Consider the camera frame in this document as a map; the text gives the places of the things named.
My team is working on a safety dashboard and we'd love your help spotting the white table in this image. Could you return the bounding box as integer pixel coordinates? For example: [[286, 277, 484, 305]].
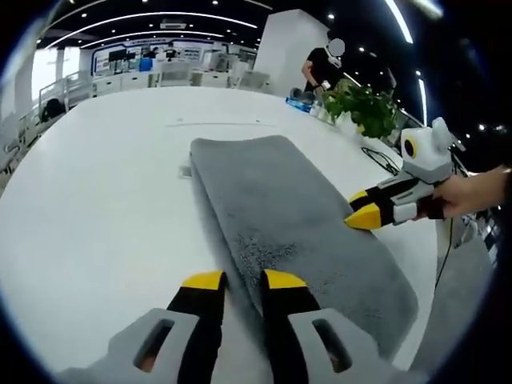
[[0, 86, 453, 375]]

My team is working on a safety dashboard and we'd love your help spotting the green potted plant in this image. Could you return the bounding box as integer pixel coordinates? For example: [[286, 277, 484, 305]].
[[322, 79, 399, 139]]

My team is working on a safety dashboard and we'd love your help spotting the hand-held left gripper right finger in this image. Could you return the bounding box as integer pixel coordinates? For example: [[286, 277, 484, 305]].
[[259, 268, 427, 384]]

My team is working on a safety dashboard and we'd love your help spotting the grey towel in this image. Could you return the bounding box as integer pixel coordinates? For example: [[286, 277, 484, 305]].
[[190, 134, 419, 357]]

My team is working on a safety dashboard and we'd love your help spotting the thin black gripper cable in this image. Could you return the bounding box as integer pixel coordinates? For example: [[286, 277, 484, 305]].
[[435, 218, 456, 291]]

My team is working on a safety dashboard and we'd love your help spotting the blue packet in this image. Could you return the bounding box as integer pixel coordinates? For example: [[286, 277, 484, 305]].
[[285, 95, 318, 112]]

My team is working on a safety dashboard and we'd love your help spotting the white mesh chair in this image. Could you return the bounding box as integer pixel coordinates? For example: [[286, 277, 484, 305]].
[[411, 218, 499, 375]]

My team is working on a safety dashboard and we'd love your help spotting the person's right hand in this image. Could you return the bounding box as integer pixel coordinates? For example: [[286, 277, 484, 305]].
[[415, 172, 488, 221]]

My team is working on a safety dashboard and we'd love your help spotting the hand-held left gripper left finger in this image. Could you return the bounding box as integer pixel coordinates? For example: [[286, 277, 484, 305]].
[[58, 270, 227, 384]]

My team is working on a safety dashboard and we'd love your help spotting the black bag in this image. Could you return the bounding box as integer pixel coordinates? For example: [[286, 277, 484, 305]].
[[39, 98, 66, 121]]

